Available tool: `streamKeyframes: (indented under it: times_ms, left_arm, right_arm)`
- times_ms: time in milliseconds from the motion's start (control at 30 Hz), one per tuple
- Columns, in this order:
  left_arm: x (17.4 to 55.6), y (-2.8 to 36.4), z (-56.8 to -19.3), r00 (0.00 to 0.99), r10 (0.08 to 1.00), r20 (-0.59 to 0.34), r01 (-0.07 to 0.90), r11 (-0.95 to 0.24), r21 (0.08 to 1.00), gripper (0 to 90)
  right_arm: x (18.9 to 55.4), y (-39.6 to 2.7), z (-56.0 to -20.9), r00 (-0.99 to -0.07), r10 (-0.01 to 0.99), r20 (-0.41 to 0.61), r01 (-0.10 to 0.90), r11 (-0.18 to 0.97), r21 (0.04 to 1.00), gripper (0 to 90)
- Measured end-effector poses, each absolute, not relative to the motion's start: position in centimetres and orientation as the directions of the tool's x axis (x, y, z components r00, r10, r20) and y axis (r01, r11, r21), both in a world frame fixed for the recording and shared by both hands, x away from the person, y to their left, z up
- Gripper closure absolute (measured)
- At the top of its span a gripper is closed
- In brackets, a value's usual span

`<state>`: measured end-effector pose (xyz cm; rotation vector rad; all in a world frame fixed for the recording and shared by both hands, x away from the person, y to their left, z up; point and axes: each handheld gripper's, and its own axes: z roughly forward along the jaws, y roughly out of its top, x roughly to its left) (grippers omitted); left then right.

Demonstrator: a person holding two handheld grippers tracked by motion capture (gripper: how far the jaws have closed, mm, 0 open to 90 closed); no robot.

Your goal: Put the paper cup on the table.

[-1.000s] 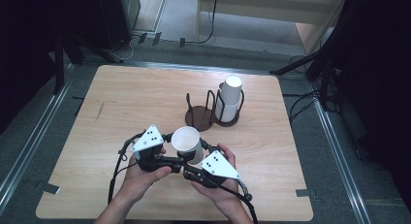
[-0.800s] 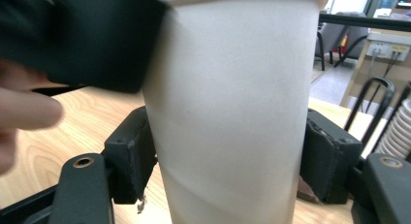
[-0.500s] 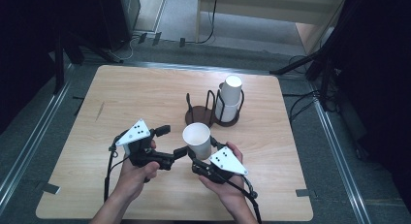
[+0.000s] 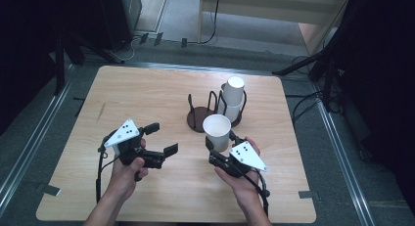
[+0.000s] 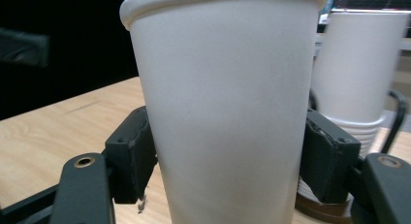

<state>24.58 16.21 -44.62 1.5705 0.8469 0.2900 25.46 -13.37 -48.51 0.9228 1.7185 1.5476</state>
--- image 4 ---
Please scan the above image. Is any person's right hand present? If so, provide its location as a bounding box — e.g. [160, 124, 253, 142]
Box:
[213, 135, 262, 203]

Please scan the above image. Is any black tape strip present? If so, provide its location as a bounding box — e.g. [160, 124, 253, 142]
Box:
[72, 95, 87, 118]

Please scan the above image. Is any looped black floor cable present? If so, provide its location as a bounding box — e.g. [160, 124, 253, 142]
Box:
[291, 97, 325, 124]

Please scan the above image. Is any metal floor rail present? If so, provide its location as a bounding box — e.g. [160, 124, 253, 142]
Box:
[0, 65, 75, 208]
[309, 82, 377, 226]

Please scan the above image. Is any white floor cable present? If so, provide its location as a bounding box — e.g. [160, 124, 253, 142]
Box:
[122, 35, 145, 63]

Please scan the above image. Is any dark cabinet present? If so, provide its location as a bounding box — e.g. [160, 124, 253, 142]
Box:
[97, 0, 143, 52]

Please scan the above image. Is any white paper cup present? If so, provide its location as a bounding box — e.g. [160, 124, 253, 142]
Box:
[202, 113, 233, 154]

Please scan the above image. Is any black hanging cable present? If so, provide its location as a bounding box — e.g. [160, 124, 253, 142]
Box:
[195, 0, 222, 46]

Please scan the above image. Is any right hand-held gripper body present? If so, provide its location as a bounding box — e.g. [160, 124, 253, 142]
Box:
[208, 140, 268, 179]

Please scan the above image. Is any left hand-held gripper cable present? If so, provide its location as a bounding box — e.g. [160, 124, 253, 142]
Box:
[95, 143, 119, 204]

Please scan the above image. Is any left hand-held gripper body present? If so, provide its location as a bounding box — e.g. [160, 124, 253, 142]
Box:
[103, 117, 166, 183]

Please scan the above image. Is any person's left hand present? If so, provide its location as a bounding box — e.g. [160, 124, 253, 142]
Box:
[108, 138, 150, 202]

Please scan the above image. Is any hand-held gripper cable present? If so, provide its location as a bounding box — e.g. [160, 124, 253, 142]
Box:
[95, 143, 119, 204]
[240, 169, 271, 218]

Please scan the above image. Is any brown wire cup holder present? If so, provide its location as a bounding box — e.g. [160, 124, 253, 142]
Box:
[186, 82, 249, 134]

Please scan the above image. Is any stack of white cups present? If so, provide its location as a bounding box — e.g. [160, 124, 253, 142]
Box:
[217, 75, 246, 123]

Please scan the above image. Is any right hand-held gripper cable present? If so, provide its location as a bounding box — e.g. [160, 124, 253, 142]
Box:
[240, 169, 271, 218]

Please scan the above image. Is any light wooden furniture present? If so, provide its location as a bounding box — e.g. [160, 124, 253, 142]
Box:
[197, 0, 352, 55]

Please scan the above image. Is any black metal stand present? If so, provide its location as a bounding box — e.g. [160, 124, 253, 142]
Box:
[271, 0, 342, 113]

